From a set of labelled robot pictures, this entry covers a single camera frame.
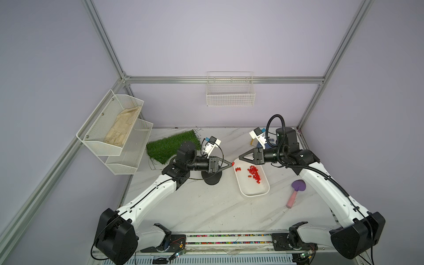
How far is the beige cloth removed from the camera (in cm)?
75

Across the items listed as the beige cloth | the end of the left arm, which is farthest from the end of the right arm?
the beige cloth

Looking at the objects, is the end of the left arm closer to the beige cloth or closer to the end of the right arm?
the end of the right arm
